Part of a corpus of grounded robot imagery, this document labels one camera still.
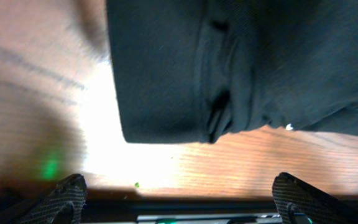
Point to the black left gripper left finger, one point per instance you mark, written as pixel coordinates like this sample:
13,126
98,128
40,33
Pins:
68,196

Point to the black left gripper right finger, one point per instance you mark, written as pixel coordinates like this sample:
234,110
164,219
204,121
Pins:
294,197

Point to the black t-shirt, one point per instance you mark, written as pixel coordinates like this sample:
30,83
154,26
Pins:
193,71

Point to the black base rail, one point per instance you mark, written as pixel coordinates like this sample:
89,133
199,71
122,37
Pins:
175,211

